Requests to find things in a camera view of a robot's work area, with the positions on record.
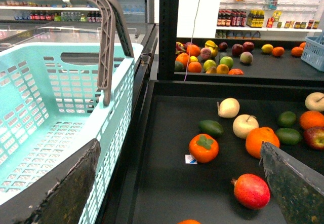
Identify cream white pear near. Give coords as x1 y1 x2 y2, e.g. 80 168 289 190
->
232 114 259 139

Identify small white blue label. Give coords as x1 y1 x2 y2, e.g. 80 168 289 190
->
185 154 197 165

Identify cream white pear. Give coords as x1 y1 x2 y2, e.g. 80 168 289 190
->
232 114 259 139
217 98 240 119

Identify grey basket handle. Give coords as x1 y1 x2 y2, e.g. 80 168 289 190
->
0 0 135 107

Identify green lime lower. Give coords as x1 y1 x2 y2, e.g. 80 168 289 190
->
275 128 302 145

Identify cream white pear far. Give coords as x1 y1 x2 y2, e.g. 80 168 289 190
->
217 98 240 119

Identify green lime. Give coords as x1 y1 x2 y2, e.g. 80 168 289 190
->
275 128 302 145
277 111 297 128

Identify orange at right edge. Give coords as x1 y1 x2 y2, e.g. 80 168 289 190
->
299 110 323 130

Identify dark green avocado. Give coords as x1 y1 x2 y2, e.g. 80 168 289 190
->
198 120 224 138

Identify green lime upper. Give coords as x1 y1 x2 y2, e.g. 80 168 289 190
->
277 111 297 128

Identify orange persimmon with green calyx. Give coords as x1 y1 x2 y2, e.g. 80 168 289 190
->
188 133 219 163

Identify large orange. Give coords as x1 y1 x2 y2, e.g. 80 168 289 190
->
245 127 280 159

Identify cream apple top right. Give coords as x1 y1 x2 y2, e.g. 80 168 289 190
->
305 92 324 112

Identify red apple at right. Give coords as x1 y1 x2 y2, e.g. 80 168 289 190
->
304 126 323 151

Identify mint green shopping basket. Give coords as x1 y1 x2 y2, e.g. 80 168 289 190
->
1 43 143 223

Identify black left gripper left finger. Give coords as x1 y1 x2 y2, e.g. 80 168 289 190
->
1 139 101 223

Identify blue basket on shelf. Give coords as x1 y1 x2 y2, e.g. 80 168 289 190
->
301 32 324 72

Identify black fruit shelf tray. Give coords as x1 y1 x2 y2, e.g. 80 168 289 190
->
116 81 317 223

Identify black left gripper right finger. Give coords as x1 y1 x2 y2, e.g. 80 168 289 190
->
260 142 323 223

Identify red pomegranate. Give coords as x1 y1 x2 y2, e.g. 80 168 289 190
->
231 173 270 210

